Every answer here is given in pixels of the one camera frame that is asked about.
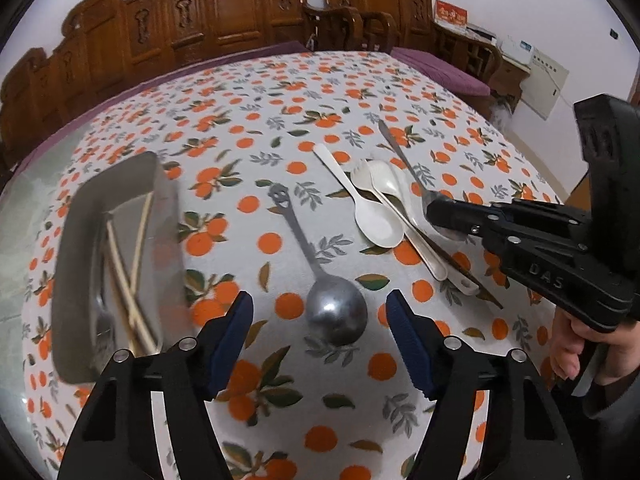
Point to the white plastic fork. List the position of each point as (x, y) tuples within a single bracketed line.
[(361, 178)]

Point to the purple seat cushion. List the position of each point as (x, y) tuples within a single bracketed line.
[(443, 73)]

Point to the dark wooden chopstick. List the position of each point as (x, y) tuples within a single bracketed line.
[(482, 292)]

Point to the smiley handle steel spoon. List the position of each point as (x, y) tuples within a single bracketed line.
[(336, 311)]

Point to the plain steel spoon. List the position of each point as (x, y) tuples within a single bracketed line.
[(427, 196)]

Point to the chopsticks in tray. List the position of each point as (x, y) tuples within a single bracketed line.
[(132, 324)]

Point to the red sign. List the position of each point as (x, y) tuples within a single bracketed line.
[(448, 13)]

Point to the steel utensil tray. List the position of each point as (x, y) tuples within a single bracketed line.
[(82, 312)]

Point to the white electrical box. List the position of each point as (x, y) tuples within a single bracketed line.
[(543, 88)]

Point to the white plastic teaspoon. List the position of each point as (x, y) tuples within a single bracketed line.
[(375, 221)]

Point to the person right hand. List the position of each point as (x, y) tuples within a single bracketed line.
[(572, 343)]

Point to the wooden armchair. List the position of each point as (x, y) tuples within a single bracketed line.
[(345, 28)]

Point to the orange print tablecloth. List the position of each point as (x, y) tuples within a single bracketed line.
[(297, 407)]

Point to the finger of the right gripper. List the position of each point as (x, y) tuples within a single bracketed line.
[(457, 219)]

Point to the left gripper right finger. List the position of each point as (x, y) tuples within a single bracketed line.
[(411, 334)]

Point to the large white plastic spoon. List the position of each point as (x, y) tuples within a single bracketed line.
[(400, 194)]

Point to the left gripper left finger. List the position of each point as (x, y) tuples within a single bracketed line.
[(222, 341)]

